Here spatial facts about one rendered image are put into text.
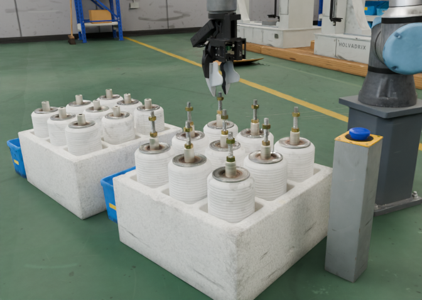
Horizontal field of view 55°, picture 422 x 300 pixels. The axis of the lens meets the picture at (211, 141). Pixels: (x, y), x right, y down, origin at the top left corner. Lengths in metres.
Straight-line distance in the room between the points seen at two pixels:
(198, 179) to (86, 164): 0.41
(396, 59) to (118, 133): 0.77
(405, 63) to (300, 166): 0.33
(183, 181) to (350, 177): 0.34
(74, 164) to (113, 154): 0.12
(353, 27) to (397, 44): 2.69
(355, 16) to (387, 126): 2.58
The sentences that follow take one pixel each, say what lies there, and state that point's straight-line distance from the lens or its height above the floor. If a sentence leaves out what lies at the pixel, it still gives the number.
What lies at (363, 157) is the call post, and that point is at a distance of 0.83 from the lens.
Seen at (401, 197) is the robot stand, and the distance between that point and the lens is 1.29.
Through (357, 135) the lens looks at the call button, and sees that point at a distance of 0.84.
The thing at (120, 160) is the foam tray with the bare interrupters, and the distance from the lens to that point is 1.22.
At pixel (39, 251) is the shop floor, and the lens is 1.13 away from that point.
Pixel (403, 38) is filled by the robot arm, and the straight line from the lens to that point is 1.00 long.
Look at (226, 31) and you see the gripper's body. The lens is 1.02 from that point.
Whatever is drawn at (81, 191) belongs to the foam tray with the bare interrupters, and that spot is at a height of 0.09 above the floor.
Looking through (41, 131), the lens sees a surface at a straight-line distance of 1.41.
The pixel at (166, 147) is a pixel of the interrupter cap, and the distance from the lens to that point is 0.96.
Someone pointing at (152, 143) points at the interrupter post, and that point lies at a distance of 0.95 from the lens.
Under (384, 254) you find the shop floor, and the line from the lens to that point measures 1.08.
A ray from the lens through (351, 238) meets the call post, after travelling 0.91.
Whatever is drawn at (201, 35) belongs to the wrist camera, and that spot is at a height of 0.49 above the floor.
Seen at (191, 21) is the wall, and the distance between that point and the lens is 7.65.
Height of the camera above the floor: 0.58
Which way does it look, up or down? 20 degrees down
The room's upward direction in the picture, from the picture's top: 2 degrees counter-clockwise
